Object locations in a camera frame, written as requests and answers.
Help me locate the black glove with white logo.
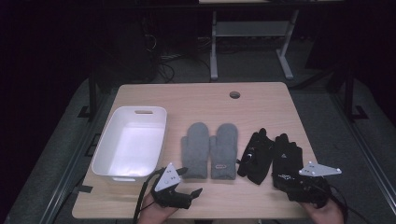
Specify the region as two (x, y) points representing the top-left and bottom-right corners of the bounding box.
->
(271, 133), (304, 191)

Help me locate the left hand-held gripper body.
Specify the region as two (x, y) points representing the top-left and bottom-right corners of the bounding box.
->
(151, 161), (193, 210)

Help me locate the person's right hand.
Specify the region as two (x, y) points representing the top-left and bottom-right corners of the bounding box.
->
(300, 199), (345, 224)

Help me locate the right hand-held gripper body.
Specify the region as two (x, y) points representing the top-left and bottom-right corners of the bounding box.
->
(286, 161), (343, 209)

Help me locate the black glove with round button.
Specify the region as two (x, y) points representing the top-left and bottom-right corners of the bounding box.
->
(236, 127), (276, 186)

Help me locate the grey metal floor rail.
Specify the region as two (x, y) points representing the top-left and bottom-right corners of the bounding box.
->
(38, 90), (113, 224)
(330, 91), (396, 216)

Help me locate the black metal stand post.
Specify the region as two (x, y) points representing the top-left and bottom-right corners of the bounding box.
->
(78, 69), (101, 120)
(342, 60), (370, 123)

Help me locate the grey mitten with label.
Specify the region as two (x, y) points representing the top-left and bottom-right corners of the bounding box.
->
(208, 122), (239, 181)

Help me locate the tangle of floor cables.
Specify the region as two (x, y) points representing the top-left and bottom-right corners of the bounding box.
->
(141, 15), (213, 84)

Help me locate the plain grey mitten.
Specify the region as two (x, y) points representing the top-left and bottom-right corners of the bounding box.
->
(180, 121), (210, 180)

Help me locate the black tape strip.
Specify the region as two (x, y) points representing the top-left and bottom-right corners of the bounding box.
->
(74, 184), (93, 194)

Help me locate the person's left hand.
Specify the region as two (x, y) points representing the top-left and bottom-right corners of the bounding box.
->
(138, 190), (180, 224)

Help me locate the white plastic bin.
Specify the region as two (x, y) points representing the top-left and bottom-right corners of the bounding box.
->
(91, 105), (168, 183)

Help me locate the grey metal desk frame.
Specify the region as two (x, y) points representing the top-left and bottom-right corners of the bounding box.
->
(209, 8), (300, 81)

